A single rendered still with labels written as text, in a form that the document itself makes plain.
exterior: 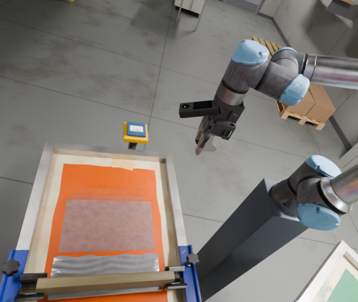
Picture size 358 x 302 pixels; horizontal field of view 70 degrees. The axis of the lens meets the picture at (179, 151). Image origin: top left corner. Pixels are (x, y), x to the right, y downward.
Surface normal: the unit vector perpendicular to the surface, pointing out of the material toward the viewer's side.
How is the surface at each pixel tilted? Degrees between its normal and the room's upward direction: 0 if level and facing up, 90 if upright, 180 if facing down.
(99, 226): 0
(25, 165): 0
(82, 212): 0
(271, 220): 90
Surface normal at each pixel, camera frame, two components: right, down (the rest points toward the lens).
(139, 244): 0.29, -0.66
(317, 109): -0.12, 0.69
